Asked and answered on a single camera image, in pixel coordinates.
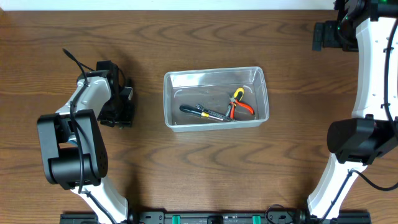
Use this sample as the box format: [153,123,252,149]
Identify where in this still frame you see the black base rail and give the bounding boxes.
[59,210,372,224]

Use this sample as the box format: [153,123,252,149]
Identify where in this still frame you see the red handled pliers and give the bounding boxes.
[228,97,254,119]

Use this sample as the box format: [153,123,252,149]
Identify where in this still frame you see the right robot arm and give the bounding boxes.
[290,0,397,223]

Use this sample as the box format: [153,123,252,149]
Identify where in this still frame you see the black slim screwdriver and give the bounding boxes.
[179,105,223,121]

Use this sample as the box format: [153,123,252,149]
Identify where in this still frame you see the clear plastic container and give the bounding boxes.
[163,67,269,132]

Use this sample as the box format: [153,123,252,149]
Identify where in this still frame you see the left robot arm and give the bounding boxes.
[37,60,135,223]

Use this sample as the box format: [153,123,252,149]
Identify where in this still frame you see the silver combination wrench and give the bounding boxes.
[196,104,235,122]

